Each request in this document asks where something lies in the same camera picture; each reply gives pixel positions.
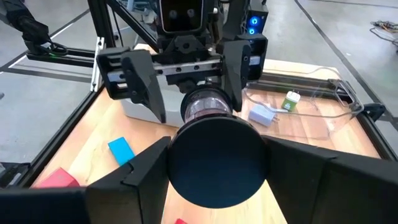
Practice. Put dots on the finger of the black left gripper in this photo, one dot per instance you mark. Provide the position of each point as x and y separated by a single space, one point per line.
141 81
237 71

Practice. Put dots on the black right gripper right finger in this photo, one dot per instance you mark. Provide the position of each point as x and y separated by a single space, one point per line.
342 193

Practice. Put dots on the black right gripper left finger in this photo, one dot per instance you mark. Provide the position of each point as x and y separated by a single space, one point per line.
77 205

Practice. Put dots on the red charger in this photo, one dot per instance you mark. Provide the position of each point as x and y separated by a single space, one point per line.
180 221
59 179

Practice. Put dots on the bright blue charger block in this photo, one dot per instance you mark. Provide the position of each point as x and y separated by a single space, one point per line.
121 151

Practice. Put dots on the red sand hourglass black caps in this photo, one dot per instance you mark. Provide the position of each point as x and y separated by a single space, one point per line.
217 161

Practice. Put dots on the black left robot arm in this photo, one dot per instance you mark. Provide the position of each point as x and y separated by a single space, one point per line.
230 18

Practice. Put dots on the light blue charger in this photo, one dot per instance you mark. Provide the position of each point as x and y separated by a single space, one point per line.
262 114

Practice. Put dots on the green white charger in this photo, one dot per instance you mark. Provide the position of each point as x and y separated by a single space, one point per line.
290 101

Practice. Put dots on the clear plastic bin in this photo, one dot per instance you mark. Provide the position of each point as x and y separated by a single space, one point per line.
326 102

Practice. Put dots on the silver frame bracket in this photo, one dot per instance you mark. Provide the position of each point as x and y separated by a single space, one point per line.
97 62

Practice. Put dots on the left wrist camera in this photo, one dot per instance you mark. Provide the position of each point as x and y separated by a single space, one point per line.
182 15

